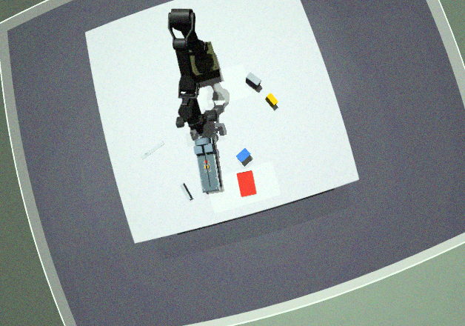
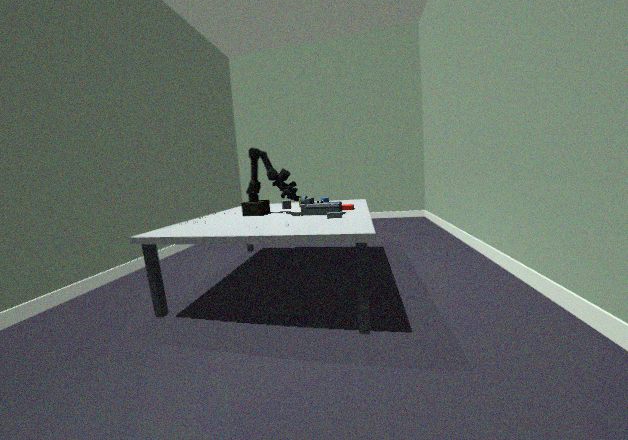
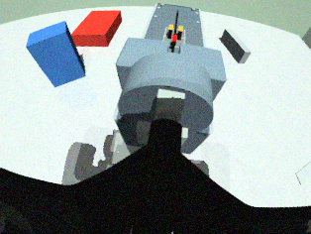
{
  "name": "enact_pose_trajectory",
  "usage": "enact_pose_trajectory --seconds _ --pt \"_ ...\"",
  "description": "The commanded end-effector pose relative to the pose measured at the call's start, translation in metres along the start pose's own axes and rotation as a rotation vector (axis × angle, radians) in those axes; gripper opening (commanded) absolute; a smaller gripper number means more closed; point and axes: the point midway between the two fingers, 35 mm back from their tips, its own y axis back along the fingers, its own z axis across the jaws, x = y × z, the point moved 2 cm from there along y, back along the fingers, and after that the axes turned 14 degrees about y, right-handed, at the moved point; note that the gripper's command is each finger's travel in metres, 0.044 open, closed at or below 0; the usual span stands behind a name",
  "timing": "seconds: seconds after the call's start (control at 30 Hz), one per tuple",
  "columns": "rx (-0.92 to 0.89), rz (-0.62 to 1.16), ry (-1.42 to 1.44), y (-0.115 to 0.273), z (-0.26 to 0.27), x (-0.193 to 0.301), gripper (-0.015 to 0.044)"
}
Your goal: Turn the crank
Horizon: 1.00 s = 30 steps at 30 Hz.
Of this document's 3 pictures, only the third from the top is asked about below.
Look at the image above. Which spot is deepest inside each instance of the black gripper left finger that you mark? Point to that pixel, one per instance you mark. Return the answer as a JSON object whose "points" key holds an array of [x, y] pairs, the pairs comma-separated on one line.
{"points": [[102, 204]]}

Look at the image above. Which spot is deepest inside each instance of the red block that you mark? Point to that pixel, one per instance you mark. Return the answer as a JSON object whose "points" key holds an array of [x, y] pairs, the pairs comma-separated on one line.
{"points": [[97, 29]]}

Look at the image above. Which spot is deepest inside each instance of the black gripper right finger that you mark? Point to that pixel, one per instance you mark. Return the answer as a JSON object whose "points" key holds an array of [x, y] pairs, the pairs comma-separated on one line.
{"points": [[203, 207]]}

